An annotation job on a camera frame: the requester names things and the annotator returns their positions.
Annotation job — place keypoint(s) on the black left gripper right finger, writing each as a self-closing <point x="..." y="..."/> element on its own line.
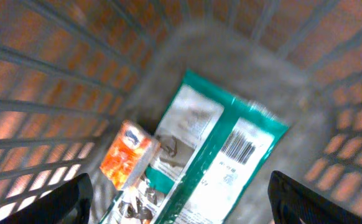
<point x="292" y="202"/>

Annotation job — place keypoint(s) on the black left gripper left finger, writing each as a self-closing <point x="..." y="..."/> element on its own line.
<point x="69" y="203"/>

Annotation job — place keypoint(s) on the orange small packet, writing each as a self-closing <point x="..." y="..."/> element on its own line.
<point x="129" y="155"/>

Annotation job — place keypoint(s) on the green white package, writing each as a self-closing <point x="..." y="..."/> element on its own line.
<point x="212" y="144"/>

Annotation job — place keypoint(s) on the grey plastic basket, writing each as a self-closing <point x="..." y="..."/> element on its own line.
<point x="72" y="71"/>

